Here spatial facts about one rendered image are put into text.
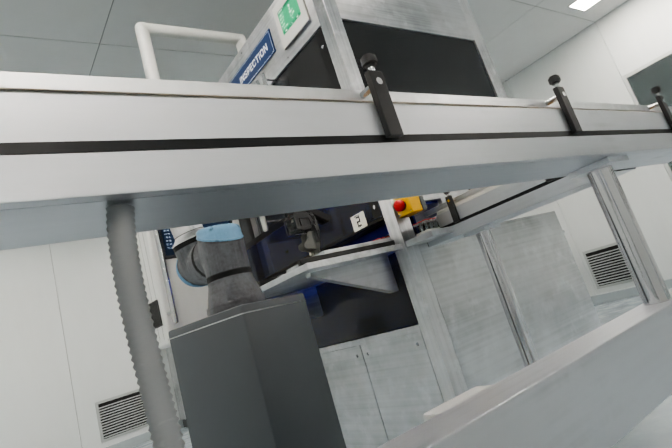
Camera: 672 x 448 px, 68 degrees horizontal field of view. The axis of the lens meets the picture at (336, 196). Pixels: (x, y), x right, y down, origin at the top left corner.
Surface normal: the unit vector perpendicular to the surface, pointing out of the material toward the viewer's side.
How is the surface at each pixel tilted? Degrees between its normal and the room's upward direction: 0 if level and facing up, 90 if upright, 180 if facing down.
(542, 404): 90
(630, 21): 90
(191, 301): 90
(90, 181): 90
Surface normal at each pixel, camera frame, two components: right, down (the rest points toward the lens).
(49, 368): 0.55, -0.36
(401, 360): -0.79, 0.09
